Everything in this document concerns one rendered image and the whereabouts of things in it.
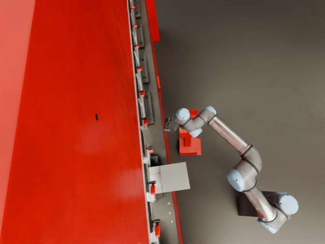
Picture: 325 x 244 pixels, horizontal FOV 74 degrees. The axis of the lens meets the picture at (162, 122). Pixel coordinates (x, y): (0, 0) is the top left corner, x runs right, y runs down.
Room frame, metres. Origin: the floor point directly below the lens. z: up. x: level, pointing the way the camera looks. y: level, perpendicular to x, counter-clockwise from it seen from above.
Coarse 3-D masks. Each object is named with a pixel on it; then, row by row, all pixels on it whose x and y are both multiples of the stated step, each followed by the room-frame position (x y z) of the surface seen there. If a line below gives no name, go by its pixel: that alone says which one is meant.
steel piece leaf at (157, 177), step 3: (150, 174) 0.28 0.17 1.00; (153, 174) 0.28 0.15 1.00; (156, 174) 0.27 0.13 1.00; (159, 174) 0.27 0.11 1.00; (150, 177) 0.26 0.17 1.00; (153, 177) 0.26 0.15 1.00; (156, 177) 0.25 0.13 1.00; (159, 177) 0.25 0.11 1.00; (150, 180) 0.25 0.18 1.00; (153, 180) 0.24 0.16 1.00; (156, 180) 0.24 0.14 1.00; (159, 180) 0.23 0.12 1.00; (156, 183) 0.21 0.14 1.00; (159, 183) 0.21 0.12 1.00
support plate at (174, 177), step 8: (152, 168) 0.32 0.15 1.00; (160, 168) 0.31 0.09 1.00; (168, 168) 0.29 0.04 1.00; (176, 168) 0.28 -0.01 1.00; (184, 168) 0.27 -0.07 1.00; (168, 176) 0.24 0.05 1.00; (176, 176) 0.23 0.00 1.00; (184, 176) 0.21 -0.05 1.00; (168, 184) 0.19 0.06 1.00; (176, 184) 0.18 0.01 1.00; (184, 184) 0.16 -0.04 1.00; (160, 192) 0.15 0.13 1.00
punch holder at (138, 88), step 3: (135, 75) 0.87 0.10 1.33; (135, 78) 0.84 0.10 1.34; (138, 81) 0.88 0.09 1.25; (138, 84) 0.85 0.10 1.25; (138, 87) 0.83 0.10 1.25; (138, 90) 0.80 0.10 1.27; (138, 93) 0.76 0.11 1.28; (138, 96) 0.74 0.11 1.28; (138, 99) 0.74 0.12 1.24; (141, 99) 0.77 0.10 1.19; (141, 102) 0.74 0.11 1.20
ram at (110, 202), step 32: (96, 0) 0.70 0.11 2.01; (96, 32) 0.55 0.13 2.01; (128, 32) 1.13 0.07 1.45; (96, 64) 0.43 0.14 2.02; (128, 64) 0.80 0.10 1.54; (96, 96) 0.32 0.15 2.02; (128, 96) 0.56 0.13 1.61; (96, 128) 0.23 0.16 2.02; (128, 128) 0.37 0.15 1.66; (96, 160) 0.15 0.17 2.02; (128, 160) 0.22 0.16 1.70; (96, 192) 0.08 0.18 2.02; (128, 192) 0.10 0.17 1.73; (96, 224) 0.02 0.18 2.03; (128, 224) 0.01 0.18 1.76
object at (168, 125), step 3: (165, 120) 0.61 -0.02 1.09; (168, 120) 0.57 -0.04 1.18; (165, 123) 0.57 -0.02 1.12; (168, 123) 0.57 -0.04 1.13; (171, 123) 0.54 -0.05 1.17; (165, 126) 0.55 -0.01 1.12; (168, 126) 0.55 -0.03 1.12; (171, 126) 0.55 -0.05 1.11; (174, 126) 0.54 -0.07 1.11; (165, 129) 0.55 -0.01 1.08; (168, 129) 0.54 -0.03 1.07; (171, 129) 0.54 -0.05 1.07; (174, 129) 0.53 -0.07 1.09
